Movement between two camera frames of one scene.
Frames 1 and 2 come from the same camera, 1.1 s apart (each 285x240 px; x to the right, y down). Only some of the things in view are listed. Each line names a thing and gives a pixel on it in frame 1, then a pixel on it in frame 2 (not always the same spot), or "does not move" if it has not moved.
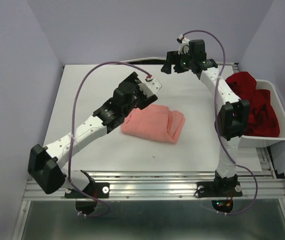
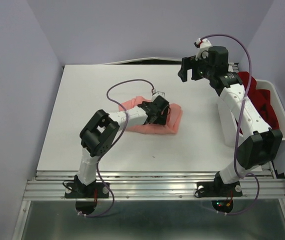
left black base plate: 96,190 does not move
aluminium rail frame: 263,185 does not move
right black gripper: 171,57 -> 188,63
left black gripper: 145,101 -> 160,119
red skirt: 263,120 does not move
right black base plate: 212,189 does not move
